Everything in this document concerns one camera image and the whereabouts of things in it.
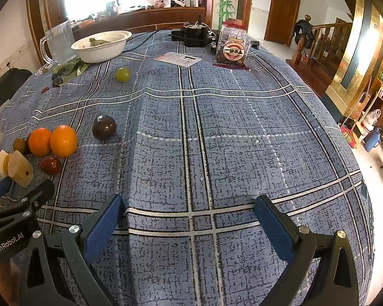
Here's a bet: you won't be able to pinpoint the blue plaid tablecloth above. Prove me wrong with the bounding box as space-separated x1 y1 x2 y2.
0 27 375 306

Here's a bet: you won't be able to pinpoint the clear snack packet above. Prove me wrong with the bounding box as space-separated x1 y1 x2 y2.
212 19 253 71

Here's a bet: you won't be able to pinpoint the red dustpan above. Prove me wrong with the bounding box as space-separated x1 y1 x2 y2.
338 123 360 149

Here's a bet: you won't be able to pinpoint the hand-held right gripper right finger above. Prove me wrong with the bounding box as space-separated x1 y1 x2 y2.
254 194 360 306

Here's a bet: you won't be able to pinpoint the leafy greens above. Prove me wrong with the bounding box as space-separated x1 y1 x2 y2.
54 57 91 77

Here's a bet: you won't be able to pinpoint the wooden stair railing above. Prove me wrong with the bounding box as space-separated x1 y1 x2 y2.
290 14 353 67

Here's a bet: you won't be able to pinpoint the white plastic bag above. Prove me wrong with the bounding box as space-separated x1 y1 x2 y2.
359 109 382 134

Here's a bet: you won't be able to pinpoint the pale apple slice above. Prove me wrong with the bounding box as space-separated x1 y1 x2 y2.
5 151 34 187

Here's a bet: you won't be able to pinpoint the green grape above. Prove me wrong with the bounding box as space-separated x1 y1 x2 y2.
116 67 131 83

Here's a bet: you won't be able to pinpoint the green bamboo wall decal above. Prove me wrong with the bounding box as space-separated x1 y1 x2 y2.
215 0 238 29

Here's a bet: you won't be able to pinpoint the black electronic device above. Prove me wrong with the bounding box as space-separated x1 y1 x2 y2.
171 14 216 48

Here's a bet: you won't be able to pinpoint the white and red paper card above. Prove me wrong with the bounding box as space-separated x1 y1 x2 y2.
154 52 202 68

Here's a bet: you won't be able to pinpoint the wooden door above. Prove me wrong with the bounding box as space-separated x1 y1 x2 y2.
264 0 302 48

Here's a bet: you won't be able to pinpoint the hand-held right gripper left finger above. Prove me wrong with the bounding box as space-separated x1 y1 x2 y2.
19 194 125 306

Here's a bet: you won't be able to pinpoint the blue bucket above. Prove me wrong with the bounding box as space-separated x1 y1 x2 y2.
364 127 382 152

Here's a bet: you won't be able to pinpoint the white bowl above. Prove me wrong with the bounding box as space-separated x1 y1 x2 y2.
71 31 133 63

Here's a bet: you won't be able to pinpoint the wooden counter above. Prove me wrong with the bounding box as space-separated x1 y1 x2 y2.
72 6 208 40

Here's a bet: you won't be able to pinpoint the orange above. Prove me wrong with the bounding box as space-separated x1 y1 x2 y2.
29 127 53 157
50 125 78 158

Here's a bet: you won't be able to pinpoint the black jacket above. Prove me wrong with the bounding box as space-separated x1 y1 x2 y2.
294 19 315 52

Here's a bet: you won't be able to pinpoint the black cable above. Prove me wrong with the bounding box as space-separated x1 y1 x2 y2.
121 29 173 53

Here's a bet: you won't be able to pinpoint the black chair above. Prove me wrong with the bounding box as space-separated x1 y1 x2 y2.
0 68 32 122

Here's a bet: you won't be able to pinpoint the dark purple passion fruit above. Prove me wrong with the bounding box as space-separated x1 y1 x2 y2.
92 115 117 141

